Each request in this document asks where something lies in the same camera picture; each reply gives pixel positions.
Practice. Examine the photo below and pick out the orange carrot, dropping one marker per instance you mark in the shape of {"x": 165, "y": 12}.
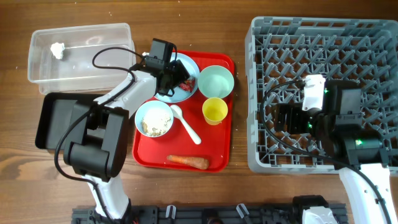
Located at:
{"x": 196, "y": 162}

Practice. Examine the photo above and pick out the yellow plastic cup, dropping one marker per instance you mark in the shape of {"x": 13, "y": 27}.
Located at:
{"x": 214, "y": 110}

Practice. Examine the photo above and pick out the white plastic spoon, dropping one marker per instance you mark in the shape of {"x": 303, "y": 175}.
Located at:
{"x": 177, "y": 113}

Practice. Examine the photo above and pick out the light blue bowl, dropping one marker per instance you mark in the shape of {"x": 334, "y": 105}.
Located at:
{"x": 143, "y": 110}

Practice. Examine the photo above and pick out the rice and peanut leftovers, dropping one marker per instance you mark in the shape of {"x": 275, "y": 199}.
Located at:
{"x": 156, "y": 122}

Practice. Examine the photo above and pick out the light blue plate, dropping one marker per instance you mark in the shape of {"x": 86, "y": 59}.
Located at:
{"x": 180, "y": 94}

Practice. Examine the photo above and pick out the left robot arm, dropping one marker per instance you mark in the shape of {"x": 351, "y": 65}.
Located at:
{"x": 101, "y": 170}

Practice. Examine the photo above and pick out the red serving tray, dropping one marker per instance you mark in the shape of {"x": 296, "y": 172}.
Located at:
{"x": 215, "y": 140}

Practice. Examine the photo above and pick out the mint green bowl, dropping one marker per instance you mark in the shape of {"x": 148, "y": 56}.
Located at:
{"x": 215, "y": 81}

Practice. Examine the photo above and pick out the clear plastic bin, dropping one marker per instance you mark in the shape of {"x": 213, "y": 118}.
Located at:
{"x": 95, "y": 58}

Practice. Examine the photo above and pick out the red snack wrapper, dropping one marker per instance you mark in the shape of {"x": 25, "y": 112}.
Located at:
{"x": 188, "y": 85}

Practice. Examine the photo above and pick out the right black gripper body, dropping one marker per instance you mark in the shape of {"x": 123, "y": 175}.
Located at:
{"x": 280, "y": 117}

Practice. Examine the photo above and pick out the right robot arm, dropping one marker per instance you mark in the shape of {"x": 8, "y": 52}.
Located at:
{"x": 331, "y": 113}

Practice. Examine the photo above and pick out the white tissue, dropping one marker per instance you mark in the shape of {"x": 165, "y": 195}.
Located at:
{"x": 57, "y": 50}

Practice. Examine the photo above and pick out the black plastic tray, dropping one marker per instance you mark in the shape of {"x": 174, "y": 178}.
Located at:
{"x": 54, "y": 118}

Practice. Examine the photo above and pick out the grey dishwasher rack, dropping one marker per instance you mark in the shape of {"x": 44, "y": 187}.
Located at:
{"x": 280, "y": 50}

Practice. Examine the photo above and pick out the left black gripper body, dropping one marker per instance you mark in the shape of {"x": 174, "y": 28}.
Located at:
{"x": 179, "y": 76}

